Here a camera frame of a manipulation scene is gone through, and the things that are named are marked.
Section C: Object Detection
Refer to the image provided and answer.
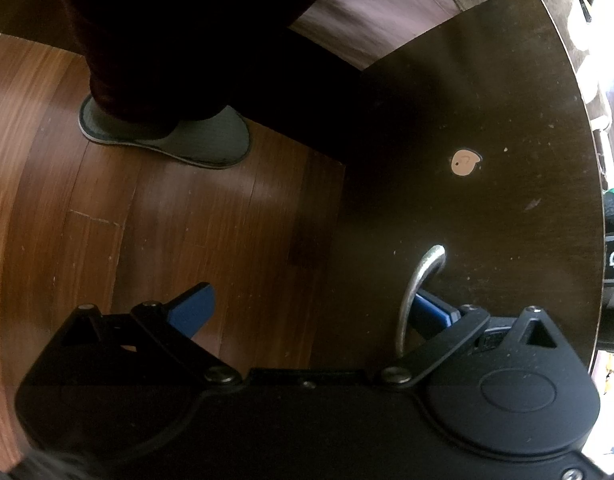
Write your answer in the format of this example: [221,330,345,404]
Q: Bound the nightstand drawer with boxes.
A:
[310,1,604,368]

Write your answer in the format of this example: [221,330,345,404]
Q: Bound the round tan sticker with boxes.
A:
[451,148,482,177]

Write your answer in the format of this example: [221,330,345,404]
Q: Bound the grey slipper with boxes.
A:
[78,96,250,169]

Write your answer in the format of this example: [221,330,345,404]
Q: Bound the person's dark trouser leg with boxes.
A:
[46,0,364,141]

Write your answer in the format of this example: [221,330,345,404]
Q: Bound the brown bed sheet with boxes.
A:
[292,0,459,70]

